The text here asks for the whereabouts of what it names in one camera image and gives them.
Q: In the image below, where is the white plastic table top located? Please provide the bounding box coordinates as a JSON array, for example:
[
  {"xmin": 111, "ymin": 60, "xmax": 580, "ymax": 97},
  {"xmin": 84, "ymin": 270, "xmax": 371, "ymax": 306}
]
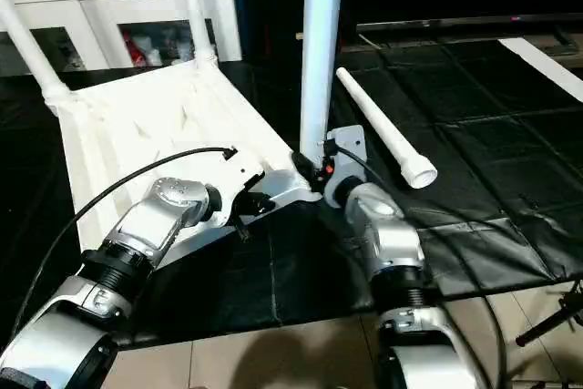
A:
[{"xmin": 53, "ymin": 52, "xmax": 329, "ymax": 268}]

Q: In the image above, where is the white plastic table leg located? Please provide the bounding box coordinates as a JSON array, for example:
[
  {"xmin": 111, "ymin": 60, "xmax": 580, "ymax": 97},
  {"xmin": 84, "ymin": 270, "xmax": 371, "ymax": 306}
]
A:
[
  {"xmin": 0, "ymin": 0, "xmax": 73, "ymax": 109},
  {"xmin": 334, "ymin": 66, "xmax": 439, "ymax": 190},
  {"xmin": 298, "ymin": 0, "xmax": 348, "ymax": 168},
  {"xmin": 172, "ymin": 0, "xmax": 220, "ymax": 70}
]

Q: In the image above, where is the black work mat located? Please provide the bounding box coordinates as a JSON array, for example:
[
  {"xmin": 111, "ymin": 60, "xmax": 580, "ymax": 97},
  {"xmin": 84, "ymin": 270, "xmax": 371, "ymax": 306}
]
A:
[{"xmin": 0, "ymin": 34, "xmax": 583, "ymax": 349}]

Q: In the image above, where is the long black bar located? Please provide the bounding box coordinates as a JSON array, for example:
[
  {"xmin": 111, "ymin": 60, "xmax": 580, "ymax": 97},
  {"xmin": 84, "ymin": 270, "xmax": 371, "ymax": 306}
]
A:
[{"xmin": 354, "ymin": 13, "xmax": 583, "ymax": 34}]

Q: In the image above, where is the white glass-door cabinet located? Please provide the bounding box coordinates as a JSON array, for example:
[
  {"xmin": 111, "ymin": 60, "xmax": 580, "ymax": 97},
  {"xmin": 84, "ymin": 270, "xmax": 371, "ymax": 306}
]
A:
[{"xmin": 0, "ymin": 0, "xmax": 243, "ymax": 77}]

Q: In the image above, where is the flat white board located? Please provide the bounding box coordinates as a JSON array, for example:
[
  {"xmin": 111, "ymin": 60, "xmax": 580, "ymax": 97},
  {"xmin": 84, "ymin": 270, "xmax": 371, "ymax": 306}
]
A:
[{"xmin": 498, "ymin": 36, "xmax": 583, "ymax": 104}]

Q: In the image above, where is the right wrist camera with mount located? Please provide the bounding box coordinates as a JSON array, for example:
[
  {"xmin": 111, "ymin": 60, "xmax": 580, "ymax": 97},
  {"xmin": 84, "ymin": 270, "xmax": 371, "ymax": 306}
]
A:
[{"xmin": 320, "ymin": 126, "xmax": 368, "ymax": 205}]

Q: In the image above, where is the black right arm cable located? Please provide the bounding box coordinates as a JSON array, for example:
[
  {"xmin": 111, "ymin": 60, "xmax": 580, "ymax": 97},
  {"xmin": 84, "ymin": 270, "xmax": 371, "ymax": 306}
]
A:
[{"xmin": 322, "ymin": 138, "xmax": 508, "ymax": 389}]

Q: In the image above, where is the black stand with cables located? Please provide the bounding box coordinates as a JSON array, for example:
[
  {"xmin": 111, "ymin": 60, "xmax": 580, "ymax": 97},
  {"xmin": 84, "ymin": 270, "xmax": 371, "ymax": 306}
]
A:
[{"xmin": 513, "ymin": 278, "xmax": 583, "ymax": 389}]

